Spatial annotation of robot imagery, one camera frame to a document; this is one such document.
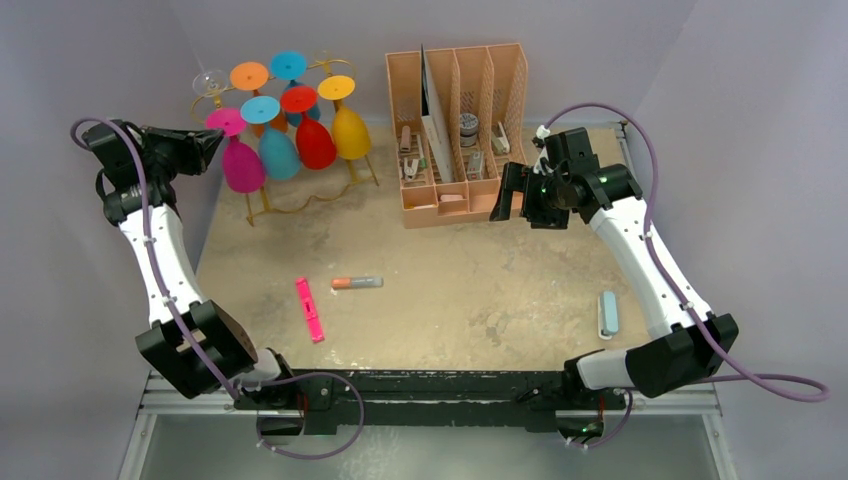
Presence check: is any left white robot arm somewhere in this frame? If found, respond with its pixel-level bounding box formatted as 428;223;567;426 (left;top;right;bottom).
71;118;298;409

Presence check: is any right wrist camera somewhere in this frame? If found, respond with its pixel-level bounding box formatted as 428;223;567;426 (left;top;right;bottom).
532;124;554;176

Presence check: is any orange grey marker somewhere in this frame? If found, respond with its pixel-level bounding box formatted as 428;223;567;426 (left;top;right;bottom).
331;276;384;290

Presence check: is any gold wire glass rack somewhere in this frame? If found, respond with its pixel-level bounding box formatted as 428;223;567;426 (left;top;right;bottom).
189;55;379;223

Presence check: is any magenta plastic wine glass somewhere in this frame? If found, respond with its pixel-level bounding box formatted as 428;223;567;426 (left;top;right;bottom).
205;107;266;194

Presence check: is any red plastic wine glass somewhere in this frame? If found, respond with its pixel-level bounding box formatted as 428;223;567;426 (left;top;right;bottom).
281;85;337;170

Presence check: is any orange plastic wine glass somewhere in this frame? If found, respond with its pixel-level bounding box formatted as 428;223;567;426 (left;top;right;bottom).
229;61;288;139

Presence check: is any white folder in organizer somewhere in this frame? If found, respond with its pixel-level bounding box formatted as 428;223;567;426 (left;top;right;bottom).
420;45;455;183

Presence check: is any round grey tin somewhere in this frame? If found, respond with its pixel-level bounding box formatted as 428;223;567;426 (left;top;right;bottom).
458;112;480;147

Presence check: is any clear wine glass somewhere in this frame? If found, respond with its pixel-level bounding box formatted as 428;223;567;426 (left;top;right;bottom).
192;69;229;97

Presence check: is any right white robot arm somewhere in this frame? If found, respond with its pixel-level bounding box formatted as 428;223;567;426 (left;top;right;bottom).
490;128;739;407

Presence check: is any pink flat clip tool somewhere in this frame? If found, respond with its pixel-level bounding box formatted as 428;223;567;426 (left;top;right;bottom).
295;277;325;343

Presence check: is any aluminium table frame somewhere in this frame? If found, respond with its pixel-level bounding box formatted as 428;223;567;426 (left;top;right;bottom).
119;119;737;480

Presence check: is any light blue wine glass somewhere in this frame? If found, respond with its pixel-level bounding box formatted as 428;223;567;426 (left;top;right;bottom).
240;95;301;181

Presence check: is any yellow plastic wine glass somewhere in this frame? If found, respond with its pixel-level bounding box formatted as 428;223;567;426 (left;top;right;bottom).
317;75;371;160

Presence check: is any dark blue wine glass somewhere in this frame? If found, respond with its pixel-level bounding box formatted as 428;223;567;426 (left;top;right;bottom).
269;50;321;127

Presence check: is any peach desk organizer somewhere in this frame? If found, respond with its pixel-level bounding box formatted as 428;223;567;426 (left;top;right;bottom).
385;43;528;229

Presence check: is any small white stapler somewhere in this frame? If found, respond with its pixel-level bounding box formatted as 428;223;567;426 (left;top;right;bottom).
491;121;511;156

